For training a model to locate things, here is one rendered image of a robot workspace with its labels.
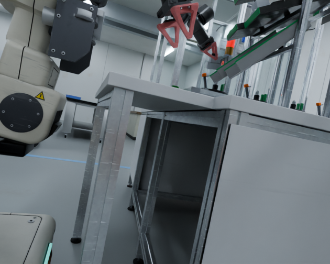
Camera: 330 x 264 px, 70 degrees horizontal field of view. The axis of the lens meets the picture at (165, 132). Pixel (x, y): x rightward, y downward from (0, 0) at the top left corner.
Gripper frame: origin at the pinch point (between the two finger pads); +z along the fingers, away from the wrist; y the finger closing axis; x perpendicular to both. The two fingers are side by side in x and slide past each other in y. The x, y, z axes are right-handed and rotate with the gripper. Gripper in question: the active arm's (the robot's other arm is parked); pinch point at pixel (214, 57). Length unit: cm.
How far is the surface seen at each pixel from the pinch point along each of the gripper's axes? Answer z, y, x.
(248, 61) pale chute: 0.0, -33.6, -4.2
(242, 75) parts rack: 13.0, -6.3, -5.6
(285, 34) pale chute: 0.6, -30.6, -18.9
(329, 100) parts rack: 26, -39, -20
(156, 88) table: -16, -61, 22
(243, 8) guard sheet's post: -4, 48, -36
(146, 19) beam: -59, 614, 23
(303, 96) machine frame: 95, 84, -58
